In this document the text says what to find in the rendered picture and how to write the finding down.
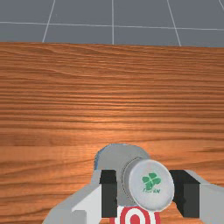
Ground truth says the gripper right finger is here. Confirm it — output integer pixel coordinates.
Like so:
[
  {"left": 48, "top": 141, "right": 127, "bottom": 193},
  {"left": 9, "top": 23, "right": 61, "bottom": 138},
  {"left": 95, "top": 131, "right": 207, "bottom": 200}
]
[{"left": 169, "top": 169, "right": 224, "bottom": 224}]

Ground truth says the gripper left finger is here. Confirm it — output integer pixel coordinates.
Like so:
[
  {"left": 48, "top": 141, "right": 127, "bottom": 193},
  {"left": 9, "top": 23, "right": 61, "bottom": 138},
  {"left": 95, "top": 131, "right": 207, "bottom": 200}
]
[{"left": 42, "top": 169, "right": 118, "bottom": 224}]

